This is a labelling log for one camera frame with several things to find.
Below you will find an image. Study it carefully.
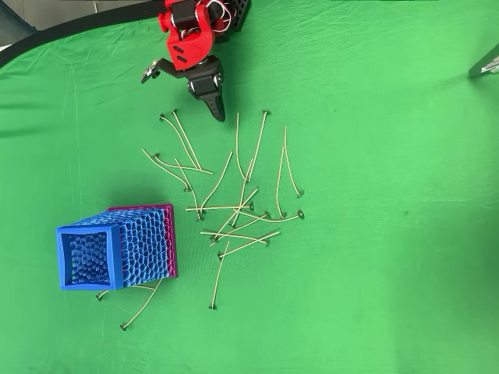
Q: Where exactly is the black perforated arm base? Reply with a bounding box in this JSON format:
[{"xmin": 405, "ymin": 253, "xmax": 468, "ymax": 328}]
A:
[{"xmin": 228, "ymin": 0, "xmax": 251, "ymax": 32}]

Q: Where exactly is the red white servo cable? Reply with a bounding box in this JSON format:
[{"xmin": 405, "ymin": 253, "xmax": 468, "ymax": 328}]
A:
[{"xmin": 205, "ymin": 0, "xmax": 233, "ymax": 34}]

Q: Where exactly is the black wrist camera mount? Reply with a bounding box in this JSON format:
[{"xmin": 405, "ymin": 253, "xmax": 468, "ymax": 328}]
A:
[{"xmin": 140, "ymin": 58, "xmax": 175, "ymax": 85}]

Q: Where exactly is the candle wick with metal base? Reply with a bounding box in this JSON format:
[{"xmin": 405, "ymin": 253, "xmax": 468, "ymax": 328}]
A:
[
  {"xmin": 217, "ymin": 230, "xmax": 281, "ymax": 260},
  {"xmin": 185, "ymin": 201, "xmax": 255, "ymax": 212},
  {"xmin": 140, "ymin": 147, "xmax": 191, "ymax": 193},
  {"xmin": 232, "ymin": 208, "xmax": 305, "ymax": 224},
  {"xmin": 158, "ymin": 112, "xmax": 198, "ymax": 168},
  {"xmin": 198, "ymin": 151, "xmax": 234, "ymax": 215},
  {"xmin": 245, "ymin": 110, "xmax": 271, "ymax": 183},
  {"xmin": 151, "ymin": 153, "xmax": 214, "ymax": 175},
  {"xmin": 209, "ymin": 188, "xmax": 260, "ymax": 247},
  {"xmin": 199, "ymin": 230, "xmax": 271, "ymax": 247},
  {"xmin": 95, "ymin": 284, "xmax": 156, "ymax": 302},
  {"xmin": 170, "ymin": 108, "xmax": 203, "ymax": 172},
  {"xmin": 208, "ymin": 240, "xmax": 231, "ymax": 311},
  {"xmin": 214, "ymin": 210, "xmax": 271, "ymax": 238},
  {"xmin": 119, "ymin": 277, "xmax": 164, "ymax": 331},
  {"xmin": 283, "ymin": 124, "xmax": 305, "ymax": 198},
  {"xmin": 275, "ymin": 146, "xmax": 288, "ymax": 219},
  {"xmin": 235, "ymin": 111, "xmax": 250, "ymax": 184},
  {"xmin": 229, "ymin": 157, "xmax": 256, "ymax": 229},
  {"xmin": 174, "ymin": 157, "xmax": 204, "ymax": 222}
]

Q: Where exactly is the green cloth with black rim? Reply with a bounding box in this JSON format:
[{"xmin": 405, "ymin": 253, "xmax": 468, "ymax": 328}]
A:
[{"xmin": 0, "ymin": 0, "xmax": 499, "ymax": 374}]

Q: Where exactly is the dark office chair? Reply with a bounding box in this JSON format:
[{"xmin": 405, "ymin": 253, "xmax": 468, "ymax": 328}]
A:
[{"xmin": 0, "ymin": 2, "xmax": 40, "ymax": 41}]

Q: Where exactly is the blue magenta lattice basket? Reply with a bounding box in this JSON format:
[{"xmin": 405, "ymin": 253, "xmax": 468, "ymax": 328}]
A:
[{"xmin": 55, "ymin": 203, "xmax": 179, "ymax": 291}]

